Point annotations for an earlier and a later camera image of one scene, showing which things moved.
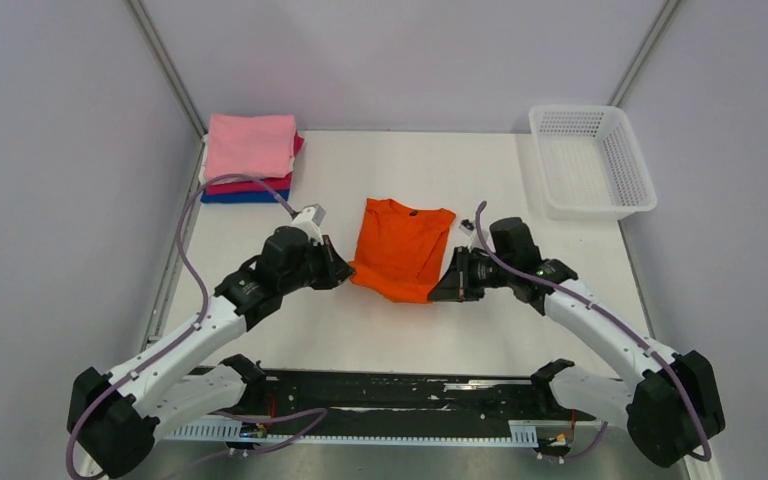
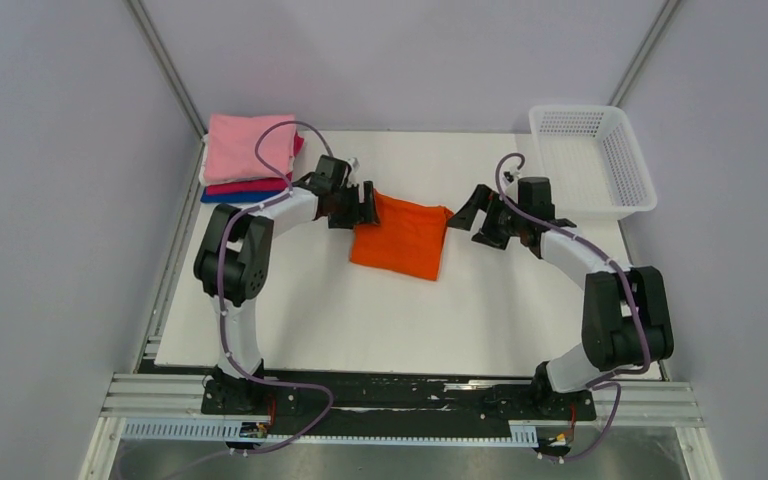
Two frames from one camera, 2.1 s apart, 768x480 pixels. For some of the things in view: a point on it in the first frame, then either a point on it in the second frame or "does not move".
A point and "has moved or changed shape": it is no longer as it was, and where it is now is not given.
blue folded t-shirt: x=247 y=197 does not move
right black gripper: x=456 y=285 → x=482 y=198
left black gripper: x=336 y=269 → x=362 y=213
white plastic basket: x=591 y=165 does not move
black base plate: x=386 y=403 does not move
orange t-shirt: x=401 y=249 has moved or changed shape
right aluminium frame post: x=642 y=52 does not move
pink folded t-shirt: x=253 y=145 does not move
